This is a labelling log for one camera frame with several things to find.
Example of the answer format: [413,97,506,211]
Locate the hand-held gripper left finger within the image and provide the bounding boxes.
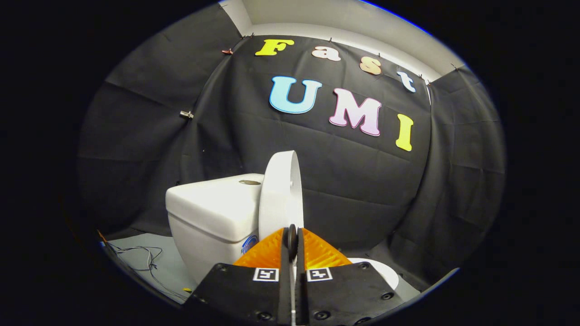
[186,225,293,326]

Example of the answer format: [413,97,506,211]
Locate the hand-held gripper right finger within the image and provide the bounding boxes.
[295,228,404,326]

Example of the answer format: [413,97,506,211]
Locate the black backdrop cloth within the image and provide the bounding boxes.
[76,2,506,291]

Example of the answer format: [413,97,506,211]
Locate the thin black cable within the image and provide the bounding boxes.
[105,241,190,303]

